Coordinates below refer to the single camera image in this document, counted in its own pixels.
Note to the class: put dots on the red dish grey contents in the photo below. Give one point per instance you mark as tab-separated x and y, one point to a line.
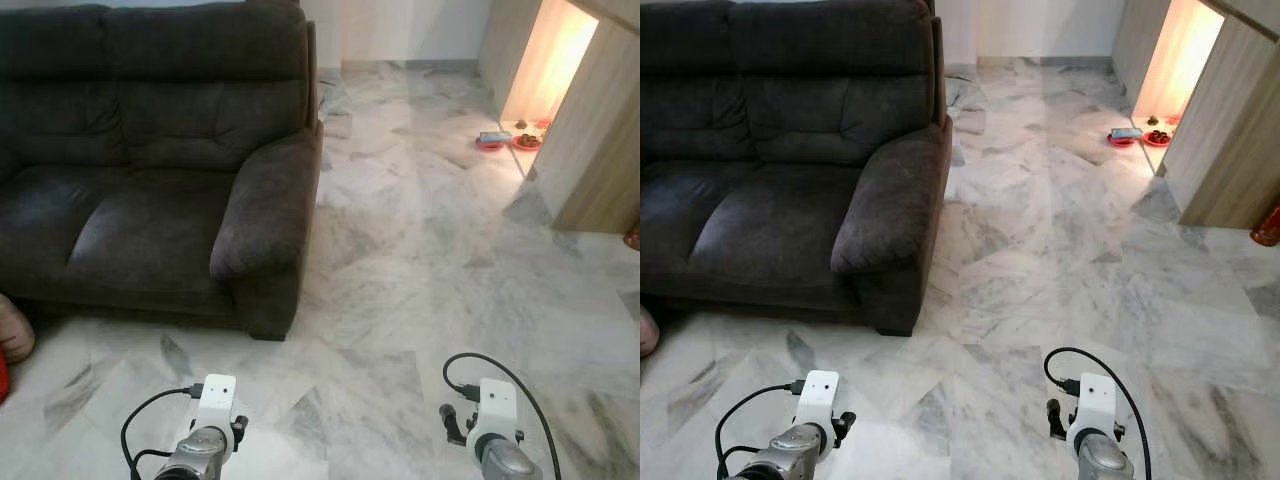
491	141
1123	138

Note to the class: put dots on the dark grey fabric sofa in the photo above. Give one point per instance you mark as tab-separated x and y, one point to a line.
780	200
150	200

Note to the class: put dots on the light wood cabinet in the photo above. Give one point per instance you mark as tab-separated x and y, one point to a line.
1225	140
595	140

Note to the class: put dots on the person's bare foot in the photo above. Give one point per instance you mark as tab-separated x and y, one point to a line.
648	334
14	330

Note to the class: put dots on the red canister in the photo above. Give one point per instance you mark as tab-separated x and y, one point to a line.
633	238
1267	226

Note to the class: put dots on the red dish brown food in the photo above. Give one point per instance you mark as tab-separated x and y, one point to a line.
526	142
1157	139

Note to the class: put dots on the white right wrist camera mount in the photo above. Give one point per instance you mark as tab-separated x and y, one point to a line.
1092	400
497	405

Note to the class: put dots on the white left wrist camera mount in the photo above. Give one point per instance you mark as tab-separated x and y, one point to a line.
818	398
215	400

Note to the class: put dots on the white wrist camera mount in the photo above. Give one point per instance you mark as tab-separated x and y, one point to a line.
818	398
215	400
1092	400
497	405

